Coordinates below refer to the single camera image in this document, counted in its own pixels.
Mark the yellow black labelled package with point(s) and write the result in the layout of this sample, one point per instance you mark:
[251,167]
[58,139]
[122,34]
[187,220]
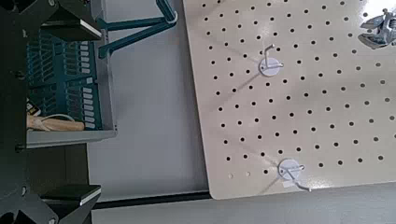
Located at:
[32,107]

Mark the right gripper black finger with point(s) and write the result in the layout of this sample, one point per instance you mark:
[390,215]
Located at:
[67,14]
[67,205]

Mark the black adjustable wrench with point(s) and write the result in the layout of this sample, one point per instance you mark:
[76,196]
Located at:
[378,28]

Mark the beige perforated pegboard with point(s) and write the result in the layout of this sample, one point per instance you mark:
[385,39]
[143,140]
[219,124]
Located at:
[297,104]

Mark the black stand post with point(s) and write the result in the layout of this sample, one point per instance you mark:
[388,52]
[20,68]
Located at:
[155,199]

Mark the white pegboard hook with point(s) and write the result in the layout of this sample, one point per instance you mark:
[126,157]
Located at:
[288,169]
[269,68]

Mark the gray plastic tool crate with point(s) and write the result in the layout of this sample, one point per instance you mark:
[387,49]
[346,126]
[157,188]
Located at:
[108,93]

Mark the gray stand back panel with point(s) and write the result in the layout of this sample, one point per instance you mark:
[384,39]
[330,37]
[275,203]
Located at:
[149,109]

